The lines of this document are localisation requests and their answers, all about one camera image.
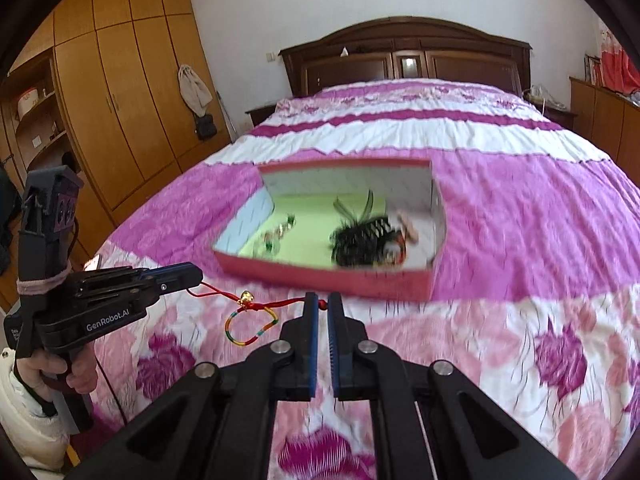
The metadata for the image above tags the white object on nightstand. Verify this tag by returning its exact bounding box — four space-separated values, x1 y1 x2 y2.
522 85 569 109

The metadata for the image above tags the pink floral bedspread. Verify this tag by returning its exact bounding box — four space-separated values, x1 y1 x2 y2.
90 77 640 480

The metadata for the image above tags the tan hair clip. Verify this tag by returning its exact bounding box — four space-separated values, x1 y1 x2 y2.
397 212 422 242

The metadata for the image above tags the dark wooden headboard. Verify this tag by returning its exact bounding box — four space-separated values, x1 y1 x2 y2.
278 16 534 99

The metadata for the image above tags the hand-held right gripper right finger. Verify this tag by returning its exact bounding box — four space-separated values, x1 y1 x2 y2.
327 291 581 480

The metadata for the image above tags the white round container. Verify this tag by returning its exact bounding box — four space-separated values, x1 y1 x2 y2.
17 88 42 117

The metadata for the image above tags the low wooden cabinet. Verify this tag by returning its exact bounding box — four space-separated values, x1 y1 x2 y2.
570 76 640 173

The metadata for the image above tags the thin metal pole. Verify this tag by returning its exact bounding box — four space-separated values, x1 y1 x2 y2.
215 90 234 142

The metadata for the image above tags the pink elastic band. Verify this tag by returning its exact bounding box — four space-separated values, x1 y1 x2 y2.
16 266 72 295

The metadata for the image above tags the black feather hair clip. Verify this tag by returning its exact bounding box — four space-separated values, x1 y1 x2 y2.
327 188 402 267

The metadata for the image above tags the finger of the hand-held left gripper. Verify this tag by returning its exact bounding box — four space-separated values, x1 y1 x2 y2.
132 261 205 297

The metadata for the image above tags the wooden wardrobe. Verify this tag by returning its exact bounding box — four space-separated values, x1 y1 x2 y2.
0 0 234 263

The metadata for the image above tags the dark wooden nightstand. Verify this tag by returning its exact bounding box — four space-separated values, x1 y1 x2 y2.
244 103 279 129
522 99 579 132

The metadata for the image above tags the red cord bracelet gold bell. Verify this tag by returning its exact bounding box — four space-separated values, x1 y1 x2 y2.
187 280 329 347

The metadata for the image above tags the person's left hand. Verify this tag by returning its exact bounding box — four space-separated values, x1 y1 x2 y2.
15 346 99 404

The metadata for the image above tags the pink cardboard box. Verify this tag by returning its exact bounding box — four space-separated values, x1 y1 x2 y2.
212 157 448 303

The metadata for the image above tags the green paper sheet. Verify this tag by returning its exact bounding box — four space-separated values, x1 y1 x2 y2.
237 192 392 267

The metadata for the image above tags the black shoulder bag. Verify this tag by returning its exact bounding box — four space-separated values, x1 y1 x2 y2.
193 113 219 141

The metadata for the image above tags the person's left forearm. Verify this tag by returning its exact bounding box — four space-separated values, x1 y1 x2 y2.
0 347 72 472

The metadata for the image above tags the black cable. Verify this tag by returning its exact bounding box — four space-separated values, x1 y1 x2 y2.
91 347 132 436

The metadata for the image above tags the pink and white curtain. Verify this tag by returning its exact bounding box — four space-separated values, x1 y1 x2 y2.
597 24 640 107

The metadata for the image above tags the white cloth bag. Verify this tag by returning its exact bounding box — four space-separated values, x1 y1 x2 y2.
178 64 214 116

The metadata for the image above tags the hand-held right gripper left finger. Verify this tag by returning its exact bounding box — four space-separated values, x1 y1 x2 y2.
65 291 320 480

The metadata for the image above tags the multicolour cord bracelet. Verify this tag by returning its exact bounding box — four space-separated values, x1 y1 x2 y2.
382 237 412 265

